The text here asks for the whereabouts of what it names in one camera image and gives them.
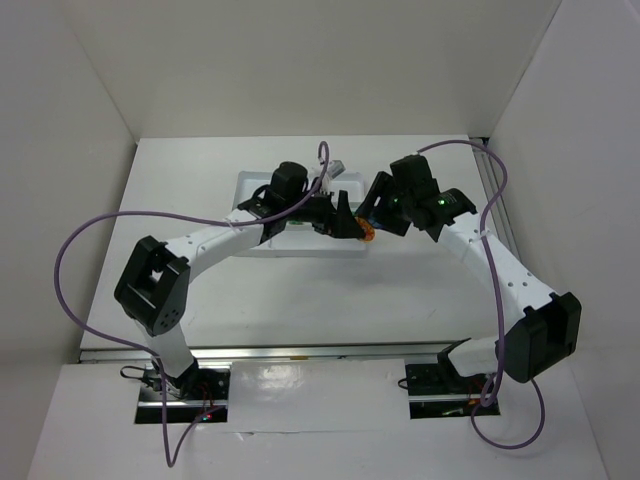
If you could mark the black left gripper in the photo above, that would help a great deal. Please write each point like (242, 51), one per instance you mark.
(329, 214)

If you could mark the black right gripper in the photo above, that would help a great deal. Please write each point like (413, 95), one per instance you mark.
(382, 198)

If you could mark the yellow butterfly lego piece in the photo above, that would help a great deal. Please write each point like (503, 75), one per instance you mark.
(367, 229)

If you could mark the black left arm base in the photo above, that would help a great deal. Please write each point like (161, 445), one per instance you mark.
(206, 398)

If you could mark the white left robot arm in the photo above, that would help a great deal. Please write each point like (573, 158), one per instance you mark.
(153, 287)

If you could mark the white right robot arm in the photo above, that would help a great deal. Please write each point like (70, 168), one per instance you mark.
(540, 326)

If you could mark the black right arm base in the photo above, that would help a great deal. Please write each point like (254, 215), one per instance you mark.
(434, 394)

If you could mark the white divided plastic tray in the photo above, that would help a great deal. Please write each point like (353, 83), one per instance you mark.
(300, 240)

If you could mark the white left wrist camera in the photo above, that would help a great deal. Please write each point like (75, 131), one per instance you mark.
(326, 175)

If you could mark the aluminium right side rail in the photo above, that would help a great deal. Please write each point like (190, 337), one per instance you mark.
(491, 178)

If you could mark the aluminium table edge rail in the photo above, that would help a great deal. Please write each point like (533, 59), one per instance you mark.
(236, 353)

